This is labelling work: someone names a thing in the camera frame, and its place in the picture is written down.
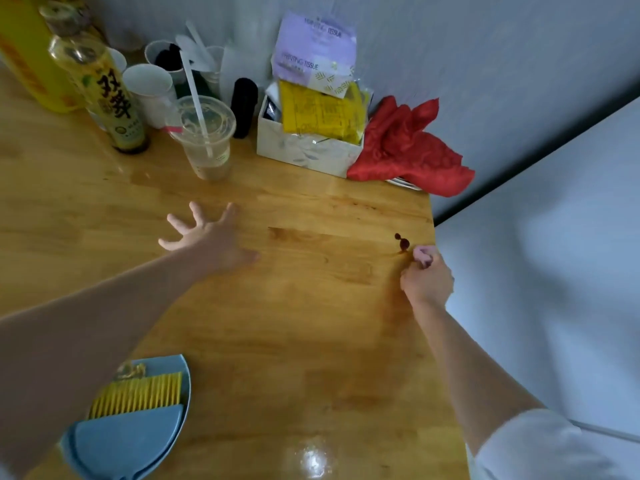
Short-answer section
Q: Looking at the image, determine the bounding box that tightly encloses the person's left hand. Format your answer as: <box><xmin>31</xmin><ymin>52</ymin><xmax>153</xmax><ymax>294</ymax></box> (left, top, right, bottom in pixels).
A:
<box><xmin>158</xmin><ymin>201</ymin><xmax>261</xmax><ymax>282</ymax></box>

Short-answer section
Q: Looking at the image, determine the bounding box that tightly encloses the person's right hand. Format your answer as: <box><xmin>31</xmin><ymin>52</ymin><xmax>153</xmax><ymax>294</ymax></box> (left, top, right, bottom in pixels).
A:
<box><xmin>400</xmin><ymin>245</ymin><xmax>455</xmax><ymax>309</ymax></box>

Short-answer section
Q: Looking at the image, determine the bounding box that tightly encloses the person's right forearm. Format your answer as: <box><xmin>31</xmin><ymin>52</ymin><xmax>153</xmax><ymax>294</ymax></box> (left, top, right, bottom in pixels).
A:
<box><xmin>416</xmin><ymin>299</ymin><xmax>547</xmax><ymax>456</ymax></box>

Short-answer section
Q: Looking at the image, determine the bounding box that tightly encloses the person's left forearm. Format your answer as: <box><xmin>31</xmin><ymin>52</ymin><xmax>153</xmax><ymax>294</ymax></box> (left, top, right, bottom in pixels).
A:
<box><xmin>0</xmin><ymin>249</ymin><xmax>203</xmax><ymax>480</ymax></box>

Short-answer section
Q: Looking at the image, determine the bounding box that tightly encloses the red cloth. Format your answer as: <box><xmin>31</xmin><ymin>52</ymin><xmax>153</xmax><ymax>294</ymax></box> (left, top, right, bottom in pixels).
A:
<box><xmin>346</xmin><ymin>96</ymin><xmax>476</xmax><ymax>198</ymax></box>

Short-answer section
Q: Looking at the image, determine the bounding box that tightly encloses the white drinking straw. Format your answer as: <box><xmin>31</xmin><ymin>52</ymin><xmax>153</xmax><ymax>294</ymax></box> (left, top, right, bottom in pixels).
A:
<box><xmin>179</xmin><ymin>51</ymin><xmax>215</xmax><ymax>159</ymax></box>

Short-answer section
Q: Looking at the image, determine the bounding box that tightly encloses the black cylindrical bottle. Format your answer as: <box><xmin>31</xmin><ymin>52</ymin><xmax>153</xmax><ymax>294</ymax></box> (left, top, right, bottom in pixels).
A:
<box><xmin>231</xmin><ymin>77</ymin><xmax>259</xmax><ymax>140</ymax></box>

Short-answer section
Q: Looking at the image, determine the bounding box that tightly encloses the white patterned box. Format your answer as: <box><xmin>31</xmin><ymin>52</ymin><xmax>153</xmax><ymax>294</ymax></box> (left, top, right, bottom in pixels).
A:
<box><xmin>256</xmin><ymin>92</ymin><xmax>366</xmax><ymax>179</ymax></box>

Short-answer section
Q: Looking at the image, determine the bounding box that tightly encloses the white refrigerator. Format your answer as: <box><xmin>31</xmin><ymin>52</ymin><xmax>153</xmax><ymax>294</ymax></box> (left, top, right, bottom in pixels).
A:
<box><xmin>434</xmin><ymin>96</ymin><xmax>640</xmax><ymax>440</ymax></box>

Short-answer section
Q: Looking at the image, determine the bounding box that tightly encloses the small clear plastic cup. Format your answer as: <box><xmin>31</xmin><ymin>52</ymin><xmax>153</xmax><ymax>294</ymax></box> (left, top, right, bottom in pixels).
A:
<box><xmin>204</xmin><ymin>45</ymin><xmax>227</xmax><ymax>99</ymax></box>

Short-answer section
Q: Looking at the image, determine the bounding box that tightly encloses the glass bottle with yellow label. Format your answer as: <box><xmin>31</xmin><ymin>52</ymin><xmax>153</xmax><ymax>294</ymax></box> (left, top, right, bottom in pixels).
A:
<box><xmin>48</xmin><ymin>35</ymin><xmax>150</xmax><ymax>155</ymax></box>

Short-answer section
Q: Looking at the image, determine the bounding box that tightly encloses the blue brush with yellow bristles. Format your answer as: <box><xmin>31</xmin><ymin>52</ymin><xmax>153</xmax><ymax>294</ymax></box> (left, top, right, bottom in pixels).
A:
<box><xmin>88</xmin><ymin>363</ymin><xmax>184</xmax><ymax>420</ymax></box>

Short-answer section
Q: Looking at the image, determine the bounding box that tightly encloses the clear cup with black contents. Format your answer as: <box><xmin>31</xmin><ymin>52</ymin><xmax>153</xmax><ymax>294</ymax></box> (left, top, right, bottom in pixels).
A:
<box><xmin>144</xmin><ymin>40</ymin><xmax>188</xmax><ymax>86</ymax></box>

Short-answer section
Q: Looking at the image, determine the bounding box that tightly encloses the yellow packet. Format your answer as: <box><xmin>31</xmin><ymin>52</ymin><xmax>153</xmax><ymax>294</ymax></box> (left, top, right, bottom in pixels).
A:
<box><xmin>278</xmin><ymin>80</ymin><xmax>372</xmax><ymax>146</ymax></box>

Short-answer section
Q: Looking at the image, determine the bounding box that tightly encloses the white plastic spoon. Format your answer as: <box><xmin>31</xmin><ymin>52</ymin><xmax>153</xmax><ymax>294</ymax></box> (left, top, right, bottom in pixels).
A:
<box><xmin>174</xmin><ymin>21</ymin><xmax>218</xmax><ymax>73</ymax></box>

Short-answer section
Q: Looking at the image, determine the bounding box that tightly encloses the blue dustpan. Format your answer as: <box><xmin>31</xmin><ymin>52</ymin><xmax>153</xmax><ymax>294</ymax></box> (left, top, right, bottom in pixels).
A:
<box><xmin>59</xmin><ymin>354</ymin><xmax>192</xmax><ymax>480</ymax></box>

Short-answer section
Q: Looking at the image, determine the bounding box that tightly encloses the purple tissue packet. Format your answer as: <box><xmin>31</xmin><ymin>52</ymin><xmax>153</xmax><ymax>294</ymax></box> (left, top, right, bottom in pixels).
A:
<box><xmin>271</xmin><ymin>12</ymin><xmax>358</xmax><ymax>99</ymax></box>

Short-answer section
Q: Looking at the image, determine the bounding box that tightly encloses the white sleeve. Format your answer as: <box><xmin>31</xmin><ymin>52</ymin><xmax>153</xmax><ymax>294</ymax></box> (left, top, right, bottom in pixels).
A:
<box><xmin>465</xmin><ymin>408</ymin><xmax>640</xmax><ymax>480</ymax></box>

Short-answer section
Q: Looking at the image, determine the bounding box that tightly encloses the large yellow oil container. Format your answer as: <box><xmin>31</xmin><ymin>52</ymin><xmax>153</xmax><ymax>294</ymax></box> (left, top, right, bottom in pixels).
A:
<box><xmin>0</xmin><ymin>0</ymin><xmax>86</xmax><ymax>114</ymax></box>

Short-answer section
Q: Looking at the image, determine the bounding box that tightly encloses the clear plastic bottle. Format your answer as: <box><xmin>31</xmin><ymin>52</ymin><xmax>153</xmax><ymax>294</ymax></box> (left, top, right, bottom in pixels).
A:
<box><xmin>39</xmin><ymin>0</ymin><xmax>93</xmax><ymax>39</ymax></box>

